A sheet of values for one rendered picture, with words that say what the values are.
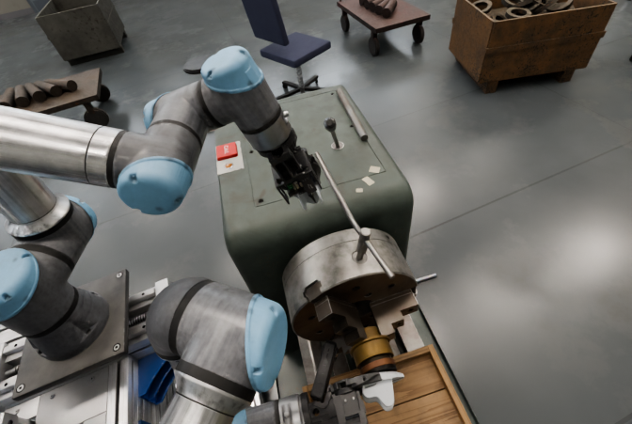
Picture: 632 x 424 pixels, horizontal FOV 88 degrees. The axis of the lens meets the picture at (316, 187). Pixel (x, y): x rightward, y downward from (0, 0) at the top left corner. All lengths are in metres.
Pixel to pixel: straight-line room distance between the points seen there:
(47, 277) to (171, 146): 0.47
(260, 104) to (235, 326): 0.31
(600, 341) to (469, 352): 0.63
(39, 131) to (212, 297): 0.29
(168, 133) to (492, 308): 1.94
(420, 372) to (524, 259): 1.49
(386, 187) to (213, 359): 0.54
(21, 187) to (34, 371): 0.40
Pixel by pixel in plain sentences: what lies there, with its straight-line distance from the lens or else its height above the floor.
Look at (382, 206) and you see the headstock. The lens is 0.82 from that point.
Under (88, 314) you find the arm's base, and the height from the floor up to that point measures 1.21.
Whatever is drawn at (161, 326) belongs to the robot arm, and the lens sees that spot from 0.56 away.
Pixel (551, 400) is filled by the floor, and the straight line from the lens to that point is 2.07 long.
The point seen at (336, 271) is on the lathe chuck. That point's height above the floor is 1.23.
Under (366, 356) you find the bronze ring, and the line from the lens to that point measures 0.77.
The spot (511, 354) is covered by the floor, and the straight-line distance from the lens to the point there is 2.07.
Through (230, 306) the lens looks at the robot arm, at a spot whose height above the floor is 1.42.
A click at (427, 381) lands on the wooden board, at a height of 0.88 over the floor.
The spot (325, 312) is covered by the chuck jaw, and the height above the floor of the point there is 1.19.
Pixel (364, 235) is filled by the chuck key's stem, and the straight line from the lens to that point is 0.66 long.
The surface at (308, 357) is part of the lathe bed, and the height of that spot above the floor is 0.86.
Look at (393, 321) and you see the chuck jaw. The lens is 0.81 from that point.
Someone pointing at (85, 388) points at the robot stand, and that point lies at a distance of 1.02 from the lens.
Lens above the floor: 1.85
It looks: 45 degrees down
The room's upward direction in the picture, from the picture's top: 10 degrees counter-clockwise
